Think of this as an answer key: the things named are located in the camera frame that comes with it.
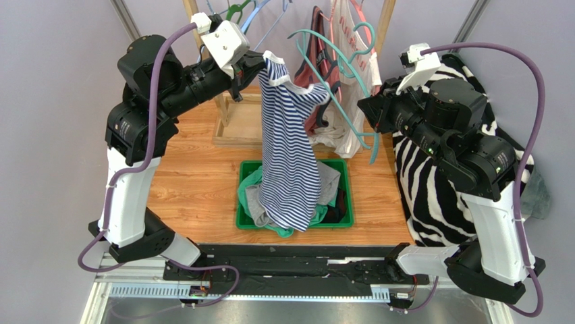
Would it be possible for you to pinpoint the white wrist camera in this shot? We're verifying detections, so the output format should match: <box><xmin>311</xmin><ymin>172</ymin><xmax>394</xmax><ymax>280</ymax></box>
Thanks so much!
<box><xmin>190</xmin><ymin>12</ymin><xmax>250</xmax><ymax>78</ymax></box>
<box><xmin>395</xmin><ymin>43</ymin><xmax>441</xmax><ymax>95</ymax></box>

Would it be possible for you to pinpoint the maroon tank top dark trim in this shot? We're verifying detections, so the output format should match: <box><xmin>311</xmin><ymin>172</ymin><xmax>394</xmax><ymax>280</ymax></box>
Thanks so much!
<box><xmin>294</xmin><ymin>34</ymin><xmax>341</xmax><ymax>136</ymax></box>

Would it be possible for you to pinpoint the light blue plastic hanger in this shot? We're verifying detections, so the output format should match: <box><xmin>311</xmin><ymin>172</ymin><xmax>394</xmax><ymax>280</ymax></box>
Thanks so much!
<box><xmin>240</xmin><ymin>1</ymin><xmax>294</xmax><ymax>52</ymax></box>

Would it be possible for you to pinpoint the wooden clothes rack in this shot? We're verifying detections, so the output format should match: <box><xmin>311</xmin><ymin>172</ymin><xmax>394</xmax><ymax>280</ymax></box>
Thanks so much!
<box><xmin>182</xmin><ymin>0</ymin><xmax>396</xmax><ymax>149</ymax></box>

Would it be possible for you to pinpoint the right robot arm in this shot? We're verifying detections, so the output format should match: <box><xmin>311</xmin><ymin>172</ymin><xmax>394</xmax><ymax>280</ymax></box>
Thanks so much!
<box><xmin>357</xmin><ymin>78</ymin><xmax>545</xmax><ymax>305</ymax></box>

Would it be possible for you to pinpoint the navy tank top maroon trim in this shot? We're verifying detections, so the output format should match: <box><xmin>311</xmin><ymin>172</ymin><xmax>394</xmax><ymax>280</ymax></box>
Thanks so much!
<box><xmin>321</xmin><ymin>188</ymin><xmax>347</xmax><ymax>224</ymax></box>

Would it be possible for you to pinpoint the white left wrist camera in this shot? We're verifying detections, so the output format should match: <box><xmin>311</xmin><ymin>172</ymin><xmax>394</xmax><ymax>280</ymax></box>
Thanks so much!
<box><xmin>190</xmin><ymin>12</ymin><xmax>250</xmax><ymax>78</ymax></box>

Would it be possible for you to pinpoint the zebra print blanket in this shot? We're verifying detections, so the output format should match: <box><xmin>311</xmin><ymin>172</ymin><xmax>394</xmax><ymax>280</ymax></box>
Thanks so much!
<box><xmin>390</xmin><ymin>53</ymin><xmax>553</xmax><ymax>248</ymax></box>

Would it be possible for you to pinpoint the pink plastic hanger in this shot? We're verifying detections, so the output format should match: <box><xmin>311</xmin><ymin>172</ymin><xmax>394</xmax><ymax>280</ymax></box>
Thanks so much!
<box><xmin>350</xmin><ymin>0</ymin><xmax>373</xmax><ymax>45</ymax></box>

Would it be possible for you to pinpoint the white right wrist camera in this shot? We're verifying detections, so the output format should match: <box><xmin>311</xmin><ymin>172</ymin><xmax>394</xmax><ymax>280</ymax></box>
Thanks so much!
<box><xmin>395</xmin><ymin>43</ymin><xmax>441</xmax><ymax>95</ymax></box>

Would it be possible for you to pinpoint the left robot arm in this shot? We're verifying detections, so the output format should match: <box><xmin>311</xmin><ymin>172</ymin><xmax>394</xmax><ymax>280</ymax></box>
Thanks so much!
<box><xmin>88</xmin><ymin>35</ymin><xmax>265</xmax><ymax>266</ymax></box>

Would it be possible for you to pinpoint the green plastic tray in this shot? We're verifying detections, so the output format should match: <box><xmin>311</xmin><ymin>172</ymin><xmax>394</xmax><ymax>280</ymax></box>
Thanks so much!
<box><xmin>236</xmin><ymin>159</ymin><xmax>354</xmax><ymax>230</ymax></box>

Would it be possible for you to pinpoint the grey tank top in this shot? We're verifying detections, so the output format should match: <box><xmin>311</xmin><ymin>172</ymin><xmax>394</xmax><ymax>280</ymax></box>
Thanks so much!
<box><xmin>238</xmin><ymin>162</ymin><xmax>340</xmax><ymax>237</ymax></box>

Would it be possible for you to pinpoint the green plastic hanger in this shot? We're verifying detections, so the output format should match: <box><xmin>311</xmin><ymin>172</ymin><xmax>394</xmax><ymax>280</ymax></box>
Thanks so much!
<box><xmin>225</xmin><ymin>0</ymin><xmax>258</xmax><ymax>24</ymax></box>

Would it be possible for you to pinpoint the blue white striped tank top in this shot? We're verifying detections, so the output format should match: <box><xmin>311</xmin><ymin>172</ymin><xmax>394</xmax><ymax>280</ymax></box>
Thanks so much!
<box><xmin>258</xmin><ymin>51</ymin><xmax>330</xmax><ymax>232</ymax></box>

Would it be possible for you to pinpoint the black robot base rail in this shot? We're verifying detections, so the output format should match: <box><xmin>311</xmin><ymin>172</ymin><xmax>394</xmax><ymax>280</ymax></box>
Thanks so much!
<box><xmin>96</xmin><ymin>242</ymin><xmax>472</xmax><ymax>311</ymax></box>

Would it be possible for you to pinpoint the thin pink wire hanger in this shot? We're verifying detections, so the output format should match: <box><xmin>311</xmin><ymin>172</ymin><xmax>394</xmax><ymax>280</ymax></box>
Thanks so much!
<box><xmin>317</xmin><ymin>0</ymin><xmax>344</xmax><ymax>104</ymax></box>

